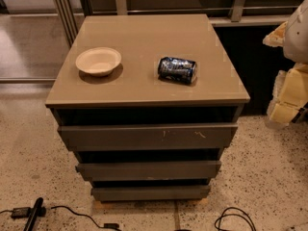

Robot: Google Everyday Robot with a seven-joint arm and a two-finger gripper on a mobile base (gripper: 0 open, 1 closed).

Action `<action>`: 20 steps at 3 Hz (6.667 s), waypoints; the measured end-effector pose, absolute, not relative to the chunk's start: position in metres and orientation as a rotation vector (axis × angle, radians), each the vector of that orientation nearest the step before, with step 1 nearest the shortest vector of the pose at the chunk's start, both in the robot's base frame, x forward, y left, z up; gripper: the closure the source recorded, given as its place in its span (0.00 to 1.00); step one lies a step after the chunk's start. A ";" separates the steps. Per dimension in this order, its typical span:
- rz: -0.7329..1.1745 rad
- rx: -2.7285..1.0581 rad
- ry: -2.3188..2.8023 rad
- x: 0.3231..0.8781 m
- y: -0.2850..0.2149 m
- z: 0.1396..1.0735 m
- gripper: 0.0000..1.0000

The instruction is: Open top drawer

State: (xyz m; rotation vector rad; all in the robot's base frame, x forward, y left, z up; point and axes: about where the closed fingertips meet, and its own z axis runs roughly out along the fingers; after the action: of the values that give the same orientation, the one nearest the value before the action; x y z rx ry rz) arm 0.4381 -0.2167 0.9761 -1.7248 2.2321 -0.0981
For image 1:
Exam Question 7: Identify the dark object at right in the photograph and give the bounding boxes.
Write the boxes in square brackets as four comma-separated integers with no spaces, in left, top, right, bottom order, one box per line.
[292,103,308,123]

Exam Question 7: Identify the black cylindrical tool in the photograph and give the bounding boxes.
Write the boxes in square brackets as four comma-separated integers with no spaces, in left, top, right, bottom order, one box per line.
[23,197,46,231]

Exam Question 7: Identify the black looped cable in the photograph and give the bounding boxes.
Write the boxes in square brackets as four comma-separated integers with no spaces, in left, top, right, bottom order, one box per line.
[214,206,257,231]

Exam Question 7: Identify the grey drawer cabinet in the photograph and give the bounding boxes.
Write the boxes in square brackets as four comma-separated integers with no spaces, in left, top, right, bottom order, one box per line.
[46,14,249,189]

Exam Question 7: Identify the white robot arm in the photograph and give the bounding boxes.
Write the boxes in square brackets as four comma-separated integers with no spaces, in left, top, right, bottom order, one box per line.
[263,0,308,129]

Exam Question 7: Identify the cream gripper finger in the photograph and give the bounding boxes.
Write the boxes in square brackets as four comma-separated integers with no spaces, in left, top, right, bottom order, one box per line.
[267,64,308,125]
[263,22,287,47]

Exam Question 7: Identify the white paper bowl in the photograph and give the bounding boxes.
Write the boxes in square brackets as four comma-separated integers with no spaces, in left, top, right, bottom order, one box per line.
[75,47,121,77]

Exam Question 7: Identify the metal railing frame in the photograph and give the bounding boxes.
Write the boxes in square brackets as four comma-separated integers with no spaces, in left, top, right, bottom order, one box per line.
[54,0,303,42]

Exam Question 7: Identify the crushed blue soda can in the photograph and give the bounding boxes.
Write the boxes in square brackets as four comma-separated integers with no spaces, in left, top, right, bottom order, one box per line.
[158,57,197,84]

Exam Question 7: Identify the grey middle drawer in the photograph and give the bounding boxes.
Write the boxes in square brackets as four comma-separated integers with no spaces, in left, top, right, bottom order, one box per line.
[76,161,221,181]

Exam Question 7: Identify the black cable with plug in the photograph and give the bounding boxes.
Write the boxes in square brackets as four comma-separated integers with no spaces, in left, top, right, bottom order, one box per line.
[50,205,122,231]

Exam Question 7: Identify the black power adapter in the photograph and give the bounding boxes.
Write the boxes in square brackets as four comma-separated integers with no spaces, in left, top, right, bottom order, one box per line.
[11,207,31,219]

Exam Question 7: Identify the grey top drawer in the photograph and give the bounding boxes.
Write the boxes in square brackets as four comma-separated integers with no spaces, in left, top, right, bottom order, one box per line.
[58,123,238,151]

